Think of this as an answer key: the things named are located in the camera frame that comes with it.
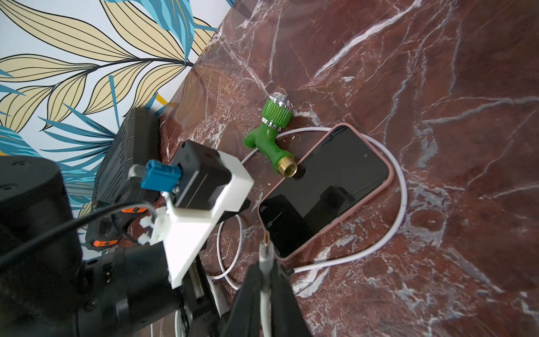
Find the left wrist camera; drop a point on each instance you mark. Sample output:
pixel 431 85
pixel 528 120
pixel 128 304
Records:
pixel 200 186

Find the phone with pink case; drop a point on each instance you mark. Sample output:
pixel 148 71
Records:
pixel 338 175

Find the black plastic tool case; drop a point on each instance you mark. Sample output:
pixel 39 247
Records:
pixel 136 143

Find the green plastic tap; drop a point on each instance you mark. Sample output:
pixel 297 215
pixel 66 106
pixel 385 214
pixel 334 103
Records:
pixel 276 115

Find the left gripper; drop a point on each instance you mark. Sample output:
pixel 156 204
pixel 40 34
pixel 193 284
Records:
pixel 204 310

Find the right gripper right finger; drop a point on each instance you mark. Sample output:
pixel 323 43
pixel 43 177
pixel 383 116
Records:
pixel 286 318

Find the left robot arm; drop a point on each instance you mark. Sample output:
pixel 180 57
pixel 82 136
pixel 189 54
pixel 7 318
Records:
pixel 53 292

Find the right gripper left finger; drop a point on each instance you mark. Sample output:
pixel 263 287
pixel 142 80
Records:
pixel 245 317

